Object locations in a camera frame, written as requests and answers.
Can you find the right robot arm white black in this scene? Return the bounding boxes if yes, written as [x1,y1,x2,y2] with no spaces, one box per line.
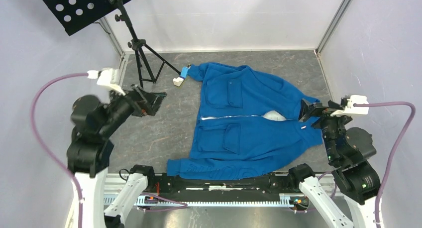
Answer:
[287,95,381,228]

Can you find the black music stand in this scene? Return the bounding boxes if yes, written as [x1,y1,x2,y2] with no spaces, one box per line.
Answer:
[42,0,181,86]

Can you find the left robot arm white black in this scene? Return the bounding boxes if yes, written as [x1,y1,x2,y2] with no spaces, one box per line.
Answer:
[67,85,167,228]

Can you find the toy brick stack white blue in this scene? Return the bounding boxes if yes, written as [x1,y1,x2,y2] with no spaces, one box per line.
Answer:
[172,65,191,87]

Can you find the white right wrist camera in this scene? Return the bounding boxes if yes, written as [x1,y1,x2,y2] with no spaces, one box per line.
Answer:
[330,95,369,116]

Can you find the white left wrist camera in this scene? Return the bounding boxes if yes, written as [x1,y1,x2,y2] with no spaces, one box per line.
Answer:
[87,67,126,96]

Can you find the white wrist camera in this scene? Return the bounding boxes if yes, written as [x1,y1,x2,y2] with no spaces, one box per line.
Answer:
[330,95,369,116]
[87,67,126,96]

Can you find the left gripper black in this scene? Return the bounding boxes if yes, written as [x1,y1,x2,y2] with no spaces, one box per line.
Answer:
[100,81,167,134]

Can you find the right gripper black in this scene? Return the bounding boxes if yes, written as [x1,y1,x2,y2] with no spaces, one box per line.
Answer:
[298,97,354,161]

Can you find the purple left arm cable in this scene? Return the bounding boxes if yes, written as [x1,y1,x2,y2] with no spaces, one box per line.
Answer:
[30,73,90,228]

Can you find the blue zip-up jacket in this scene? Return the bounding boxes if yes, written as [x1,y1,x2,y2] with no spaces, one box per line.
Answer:
[167,62,322,181]

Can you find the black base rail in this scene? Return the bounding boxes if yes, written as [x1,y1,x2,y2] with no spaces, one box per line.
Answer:
[145,172,304,202]

